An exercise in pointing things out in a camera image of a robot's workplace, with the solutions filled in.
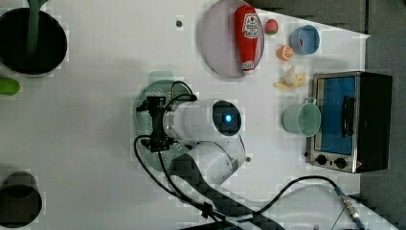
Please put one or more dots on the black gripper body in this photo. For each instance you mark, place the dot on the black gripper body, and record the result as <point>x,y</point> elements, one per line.
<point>158,139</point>

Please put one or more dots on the green plastic strainer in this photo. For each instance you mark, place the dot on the green plastic strainer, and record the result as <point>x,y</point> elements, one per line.
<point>162,83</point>

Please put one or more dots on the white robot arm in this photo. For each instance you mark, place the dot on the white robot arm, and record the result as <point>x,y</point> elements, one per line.
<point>197,147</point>

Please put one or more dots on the purple round plate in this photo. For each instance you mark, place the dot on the purple round plate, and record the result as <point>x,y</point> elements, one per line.
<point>218,42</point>

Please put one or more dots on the black round pot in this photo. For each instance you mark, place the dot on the black round pot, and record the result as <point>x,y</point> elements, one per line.
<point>51,49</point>

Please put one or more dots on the plush peeled banana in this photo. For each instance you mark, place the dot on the plush peeled banana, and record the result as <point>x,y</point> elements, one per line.
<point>294,78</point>

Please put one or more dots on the green plastic mug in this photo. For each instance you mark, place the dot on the green plastic mug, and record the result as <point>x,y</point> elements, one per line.
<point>302,118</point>

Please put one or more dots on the dark cylindrical cup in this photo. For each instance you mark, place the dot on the dark cylindrical cup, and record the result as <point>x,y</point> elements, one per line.
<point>20,202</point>

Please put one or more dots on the red plush ketchup bottle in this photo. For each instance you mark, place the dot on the red plush ketchup bottle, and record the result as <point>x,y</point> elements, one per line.
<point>246,33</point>

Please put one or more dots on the plush orange slice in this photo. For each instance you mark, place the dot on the plush orange slice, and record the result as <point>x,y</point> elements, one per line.
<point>285,53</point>

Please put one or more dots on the green plush vegetable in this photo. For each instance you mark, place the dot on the green plush vegetable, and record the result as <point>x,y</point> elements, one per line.
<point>9,86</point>

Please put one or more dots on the plush strawberry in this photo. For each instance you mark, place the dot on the plush strawberry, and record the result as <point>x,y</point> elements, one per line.
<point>271,27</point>

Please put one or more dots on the blue plastic cup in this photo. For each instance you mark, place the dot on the blue plastic cup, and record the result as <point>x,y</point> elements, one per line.
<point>310,35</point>

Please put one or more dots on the toaster oven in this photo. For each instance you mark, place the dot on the toaster oven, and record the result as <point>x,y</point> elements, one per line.
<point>355,110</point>

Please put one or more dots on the green ladle handle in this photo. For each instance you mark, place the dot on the green ladle handle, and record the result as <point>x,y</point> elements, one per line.
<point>33,25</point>

